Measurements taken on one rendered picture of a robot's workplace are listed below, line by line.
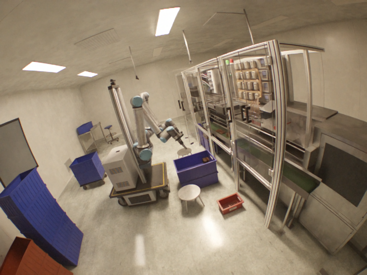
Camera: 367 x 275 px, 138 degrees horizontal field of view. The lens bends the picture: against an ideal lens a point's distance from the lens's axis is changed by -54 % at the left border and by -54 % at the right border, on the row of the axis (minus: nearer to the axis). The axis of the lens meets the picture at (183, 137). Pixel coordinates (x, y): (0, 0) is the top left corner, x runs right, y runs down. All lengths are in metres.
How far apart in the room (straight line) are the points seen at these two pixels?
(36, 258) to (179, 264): 1.54
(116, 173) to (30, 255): 1.61
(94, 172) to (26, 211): 1.95
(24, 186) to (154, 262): 1.64
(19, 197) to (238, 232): 2.39
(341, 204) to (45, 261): 2.78
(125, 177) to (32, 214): 1.37
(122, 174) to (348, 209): 2.50
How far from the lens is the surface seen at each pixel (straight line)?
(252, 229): 1.89
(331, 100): 4.51
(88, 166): 3.35
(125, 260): 2.02
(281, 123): 1.11
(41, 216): 2.08
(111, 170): 2.21
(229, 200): 2.13
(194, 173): 2.22
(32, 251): 2.00
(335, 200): 1.45
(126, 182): 2.26
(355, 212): 1.42
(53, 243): 2.14
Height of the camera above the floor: 1.61
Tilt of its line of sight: 21 degrees down
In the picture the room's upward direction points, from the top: 14 degrees counter-clockwise
